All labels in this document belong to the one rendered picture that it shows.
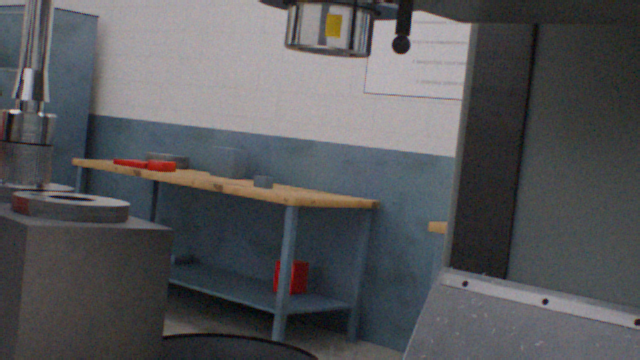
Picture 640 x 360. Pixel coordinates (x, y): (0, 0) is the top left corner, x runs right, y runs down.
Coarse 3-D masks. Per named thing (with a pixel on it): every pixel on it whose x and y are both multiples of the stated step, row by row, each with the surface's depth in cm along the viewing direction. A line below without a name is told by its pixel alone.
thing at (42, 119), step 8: (8, 112) 79; (16, 112) 78; (24, 112) 78; (32, 112) 79; (0, 120) 79; (8, 120) 79; (16, 120) 78; (24, 120) 78; (32, 120) 79; (40, 120) 79; (48, 120) 80
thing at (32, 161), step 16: (0, 128) 79; (16, 128) 78; (32, 128) 79; (48, 128) 80; (0, 144) 79; (16, 144) 78; (32, 144) 79; (48, 144) 80; (0, 160) 79; (16, 160) 78; (32, 160) 79; (48, 160) 80; (0, 176) 79; (16, 176) 79; (32, 176) 79; (48, 176) 81
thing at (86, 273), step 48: (0, 192) 77; (48, 192) 76; (0, 240) 69; (48, 240) 66; (96, 240) 68; (144, 240) 71; (0, 288) 68; (48, 288) 66; (96, 288) 69; (144, 288) 71; (0, 336) 68; (48, 336) 67; (96, 336) 69; (144, 336) 72
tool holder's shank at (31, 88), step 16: (32, 0) 79; (48, 0) 79; (32, 16) 79; (48, 16) 80; (32, 32) 79; (48, 32) 80; (32, 48) 79; (48, 48) 80; (32, 64) 79; (48, 64) 81; (16, 80) 80; (32, 80) 79; (48, 80) 81; (16, 96) 79; (32, 96) 79; (48, 96) 80
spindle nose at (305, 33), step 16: (304, 0) 49; (320, 0) 49; (288, 16) 50; (304, 16) 49; (320, 16) 49; (352, 16) 49; (368, 16) 50; (288, 32) 50; (304, 32) 49; (320, 32) 49; (352, 32) 49; (368, 32) 50; (288, 48) 51; (304, 48) 52; (320, 48) 49; (336, 48) 49; (352, 48) 49; (368, 48) 50
